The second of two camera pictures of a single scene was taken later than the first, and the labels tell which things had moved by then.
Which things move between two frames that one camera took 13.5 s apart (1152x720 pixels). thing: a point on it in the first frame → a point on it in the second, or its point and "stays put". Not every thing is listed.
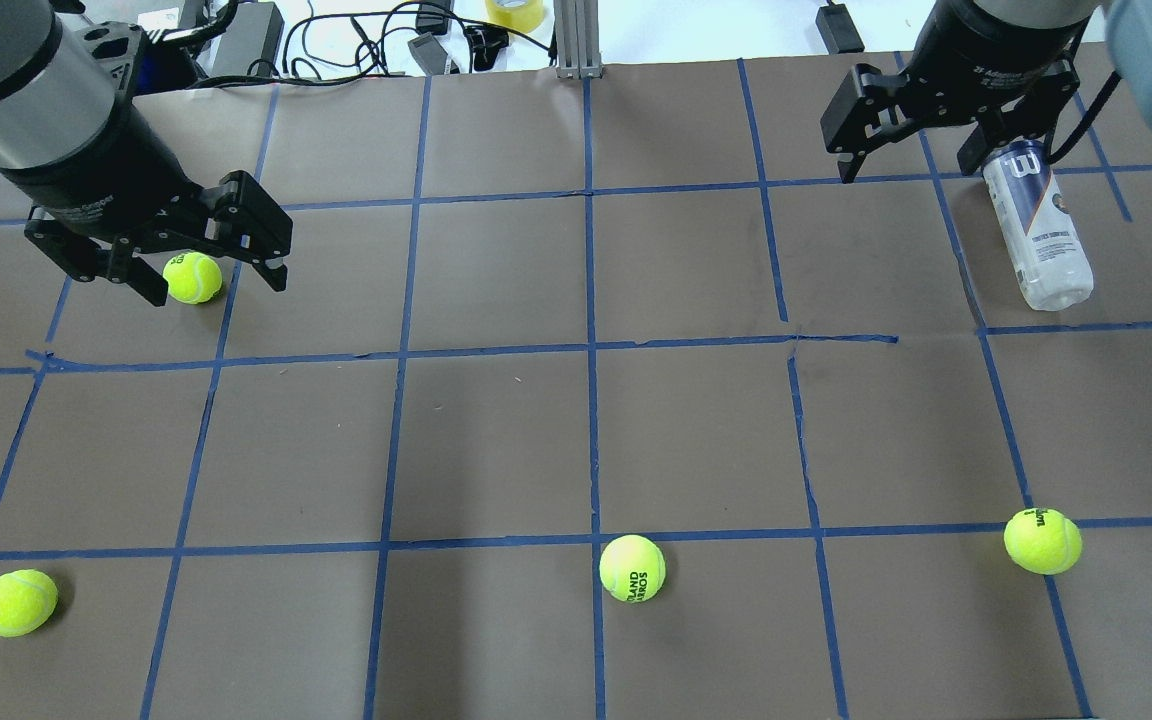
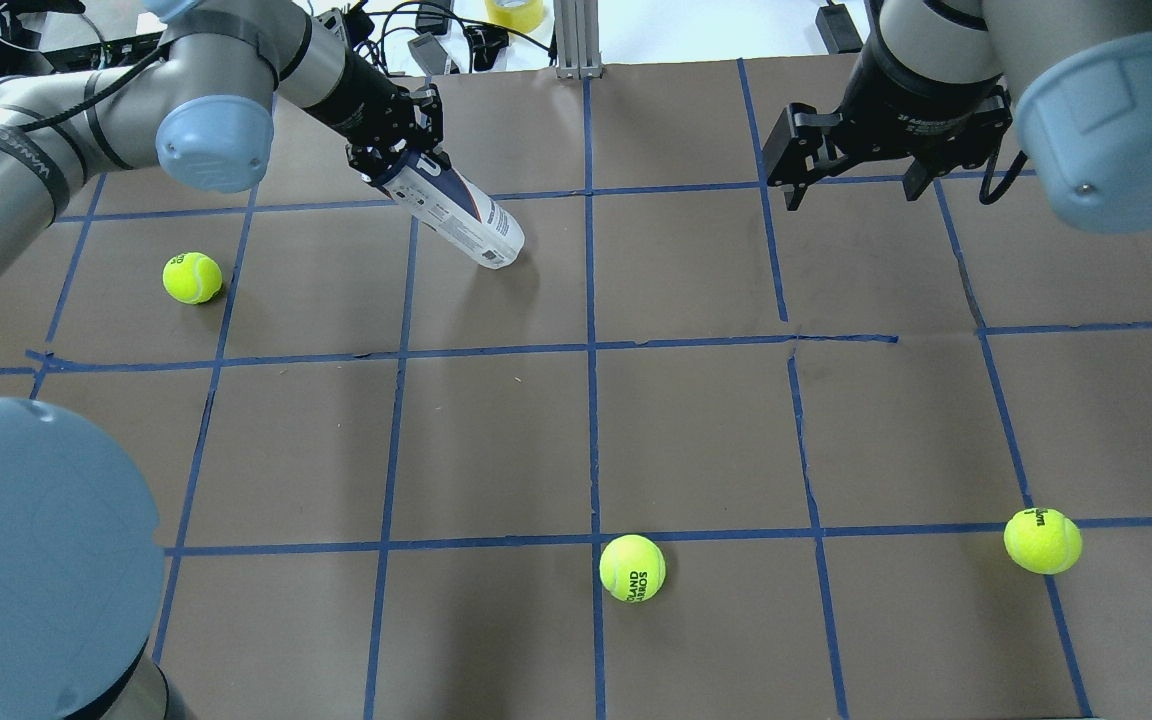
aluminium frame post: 577,39 stays put
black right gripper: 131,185 → 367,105
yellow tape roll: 520,16 stays put
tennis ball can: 1038,228 → 473,222
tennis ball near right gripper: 192,278 stays put
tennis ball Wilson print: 1043,541 stays put
